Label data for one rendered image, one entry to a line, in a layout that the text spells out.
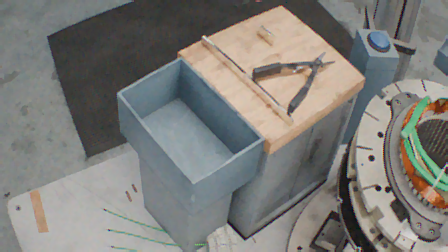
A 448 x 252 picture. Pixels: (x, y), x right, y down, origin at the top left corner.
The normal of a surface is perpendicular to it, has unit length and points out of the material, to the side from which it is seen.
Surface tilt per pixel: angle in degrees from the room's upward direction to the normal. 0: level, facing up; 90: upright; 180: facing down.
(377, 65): 90
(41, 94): 0
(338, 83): 0
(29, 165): 0
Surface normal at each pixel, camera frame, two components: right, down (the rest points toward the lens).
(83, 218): 0.07, -0.61
